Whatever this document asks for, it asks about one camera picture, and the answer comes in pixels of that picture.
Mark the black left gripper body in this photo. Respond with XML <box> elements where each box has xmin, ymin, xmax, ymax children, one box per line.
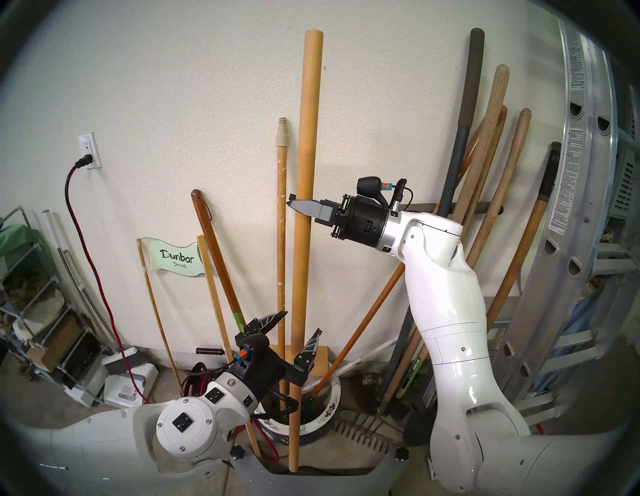
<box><xmin>234</xmin><ymin>349</ymin><xmax>307</xmax><ymax>402</ymax></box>

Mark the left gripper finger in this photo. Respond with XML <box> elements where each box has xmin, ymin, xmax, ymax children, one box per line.
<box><xmin>244</xmin><ymin>310</ymin><xmax>289</xmax><ymax>337</ymax></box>
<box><xmin>294</xmin><ymin>327</ymin><xmax>323</xmax><ymax>373</ymax></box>

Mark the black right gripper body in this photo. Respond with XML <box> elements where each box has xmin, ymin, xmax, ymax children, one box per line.
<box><xmin>330</xmin><ymin>195</ymin><xmax>392</xmax><ymax>249</ymax></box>

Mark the paint-speckled pole with threaded tip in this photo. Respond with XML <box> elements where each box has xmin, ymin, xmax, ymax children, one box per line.
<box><xmin>276</xmin><ymin>117</ymin><xmax>291</xmax><ymax>401</ymax></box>

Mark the plain thick wooden dowel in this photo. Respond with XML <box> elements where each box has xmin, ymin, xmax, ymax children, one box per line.
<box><xmin>288</xmin><ymin>30</ymin><xmax>325</xmax><ymax>473</ymax></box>

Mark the white flowered ceramic pot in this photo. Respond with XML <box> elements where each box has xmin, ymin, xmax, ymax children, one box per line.
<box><xmin>252</xmin><ymin>377</ymin><xmax>342</xmax><ymax>446</ymax></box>

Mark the white plastic pipe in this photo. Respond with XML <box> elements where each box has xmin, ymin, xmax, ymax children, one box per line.
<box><xmin>350</xmin><ymin>337</ymin><xmax>398</xmax><ymax>371</ymax></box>

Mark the metal rake head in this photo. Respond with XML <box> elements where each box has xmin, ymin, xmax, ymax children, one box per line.
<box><xmin>332</xmin><ymin>410</ymin><xmax>401</xmax><ymax>453</ymax></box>

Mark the thin wooden stake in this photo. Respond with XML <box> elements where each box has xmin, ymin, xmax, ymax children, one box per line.
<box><xmin>136</xmin><ymin>239</ymin><xmax>181</xmax><ymax>386</ymax></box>

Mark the green Dunbar Drive sign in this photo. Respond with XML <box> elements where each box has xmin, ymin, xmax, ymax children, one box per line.
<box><xmin>139</xmin><ymin>237</ymin><xmax>206</xmax><ymax>277</ymax></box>

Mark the white dustpan with brush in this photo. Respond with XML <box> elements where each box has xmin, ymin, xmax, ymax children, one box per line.
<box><xmin>102</xmin><ymin>347</ymin><xmax>160</xmax><ymax>412</ymax></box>

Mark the white pipes bundle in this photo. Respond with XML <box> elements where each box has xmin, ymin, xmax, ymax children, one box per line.
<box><xmin>42</xmin><ymin>209</ymin><xmax>123</xmax><ymax>356</ymax></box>

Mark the aluminium extension ladder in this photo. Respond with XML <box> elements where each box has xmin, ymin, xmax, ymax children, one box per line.
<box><xmin>475</xmin><ymin>20</ymin><xmax>640</xmax><ymax>451</ymax></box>

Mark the blue cloth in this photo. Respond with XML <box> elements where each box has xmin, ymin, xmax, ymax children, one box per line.
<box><xmin>550</xmin><ymin>290</ymin><xmax>606</xmax><ymax>396</ymax></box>

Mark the green checked cloth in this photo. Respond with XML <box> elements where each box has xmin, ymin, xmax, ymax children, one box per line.
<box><xmin>0</xmin><ymin>225</ymin><xmax>48</xmax><ymax>281</ymax></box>

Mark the grey vented appliance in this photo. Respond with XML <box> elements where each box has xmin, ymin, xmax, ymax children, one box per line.
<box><xmin>607</xmin><ymin>100</ymin><xmax>640</xmax><ymax>221</ymax></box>

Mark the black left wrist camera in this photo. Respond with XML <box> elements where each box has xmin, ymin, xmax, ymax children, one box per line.
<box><xmin>235</xmin><ymin>332</ymin><xmax>271</xmax><ymax>363</ymax></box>

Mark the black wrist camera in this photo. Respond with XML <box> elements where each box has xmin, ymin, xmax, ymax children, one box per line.
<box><xmin>235</xmin><ymin>332</ymin><xmax>271</xmax><ymax>363</ymax></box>
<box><xmin>356</xmin><ymin>176</ymin><xmax>396</xmax><ymax>207</ymax></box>

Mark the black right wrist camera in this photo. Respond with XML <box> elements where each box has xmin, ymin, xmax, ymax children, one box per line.
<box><xmin>356</xmin><ymin>176</ymin><xmax>396</xmax><ymax>207</ymax></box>

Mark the orange-handled green rake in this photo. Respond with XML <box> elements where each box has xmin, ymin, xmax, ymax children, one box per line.
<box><xmin>300</xmin><ymin>122</ymin><xmax>486</xmax><ymax>418</ymax></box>

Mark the dark brown stick with cord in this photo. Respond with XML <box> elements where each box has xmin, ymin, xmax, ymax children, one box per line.
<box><xmin>191</xmin><ymin>189</ymin><xmax>251</xmax><ymax>336</ymax></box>

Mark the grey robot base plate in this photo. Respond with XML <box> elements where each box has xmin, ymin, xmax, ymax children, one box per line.
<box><xmin>230</xmin><ymin>445</ymin><xmax>411</xmax><ymax>496</ymax></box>

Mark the pale wooden tool handle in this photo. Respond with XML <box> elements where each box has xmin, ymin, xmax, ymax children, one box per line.
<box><xmin>465</xmin><ymin>107</ymin><xmax>533</xmax><ymax>271</ymax></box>

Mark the weathered grey wooden tool handle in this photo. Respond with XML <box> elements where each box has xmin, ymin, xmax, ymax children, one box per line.
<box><xmin>380</xmin><ymin>64</ymin><xmax>511</xmax><ymax>416</ymax></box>

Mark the wooden handle with black grip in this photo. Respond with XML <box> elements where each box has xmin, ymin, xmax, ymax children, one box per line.
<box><xmin>482</xmin><ymin>141</ymin><xmax>563</xmax><ymax>331</ymax></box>

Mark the brown wooden tool handle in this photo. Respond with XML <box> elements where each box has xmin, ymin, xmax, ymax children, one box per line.
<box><xmin>460</xmin><ymin>105</ymin><xmax>508</xmax><ymax>226</ymax></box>

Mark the dark grey foam-grip tool handle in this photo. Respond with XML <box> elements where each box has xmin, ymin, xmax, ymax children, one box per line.
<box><xmin>385</xmin><ymin>27</ymin><xmax>486</xmax><ymax>401</ymax></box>

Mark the white wall outlet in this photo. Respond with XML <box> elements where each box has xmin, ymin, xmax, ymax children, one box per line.
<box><xmin>77</xmin><ymin>132</ymin><xmax>102</xmax><ymax>171</ymax></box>

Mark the red cord with black plug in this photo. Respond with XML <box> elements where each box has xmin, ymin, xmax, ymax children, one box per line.
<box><xmin>64</xmin><ymin>155</ymin><xmax>148</xmax><ymax>403</ymax></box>

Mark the grey wire shelf rack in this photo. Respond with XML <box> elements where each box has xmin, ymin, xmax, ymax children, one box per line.
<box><xmin>0</xmin><ymin>206</ymin><xmax>108</xmax><ymax>401</ymax></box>

